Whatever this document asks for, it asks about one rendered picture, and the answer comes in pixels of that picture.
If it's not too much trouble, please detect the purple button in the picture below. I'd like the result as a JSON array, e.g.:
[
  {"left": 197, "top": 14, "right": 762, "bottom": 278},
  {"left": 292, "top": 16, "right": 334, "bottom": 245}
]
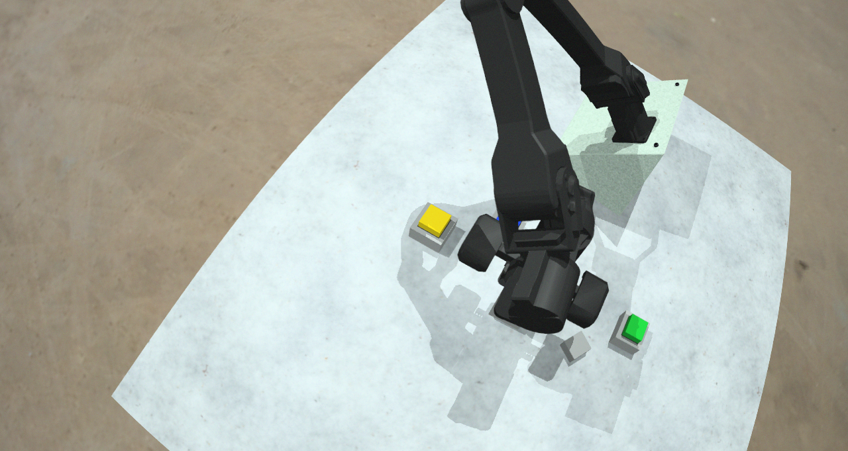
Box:
[{"left": 488, "top": 295, "right": 519, "bottom": 330}]

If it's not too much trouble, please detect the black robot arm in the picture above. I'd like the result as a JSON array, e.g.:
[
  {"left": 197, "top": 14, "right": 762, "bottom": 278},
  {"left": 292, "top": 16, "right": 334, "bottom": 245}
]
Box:
[{"left": 460, "top": 0, "right": 657, "bottom": 334}]

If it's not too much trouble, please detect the yellow button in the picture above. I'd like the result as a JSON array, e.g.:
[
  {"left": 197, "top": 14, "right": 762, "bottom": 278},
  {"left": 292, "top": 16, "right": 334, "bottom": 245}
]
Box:
[{"left": 409, "top": 202, "right": 458, "bottom": 253}]

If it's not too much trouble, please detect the green button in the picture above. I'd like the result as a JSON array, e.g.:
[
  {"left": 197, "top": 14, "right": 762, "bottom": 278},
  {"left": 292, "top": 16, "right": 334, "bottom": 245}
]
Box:
[{"left": 609, "top": 310, "right": 650, "bottom": 355}]

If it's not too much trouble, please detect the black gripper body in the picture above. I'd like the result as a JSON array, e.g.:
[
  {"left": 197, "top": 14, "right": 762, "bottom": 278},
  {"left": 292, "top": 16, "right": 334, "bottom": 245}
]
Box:
[{"left": 458, "top": 214, "right": 609, "bottom": 329}]

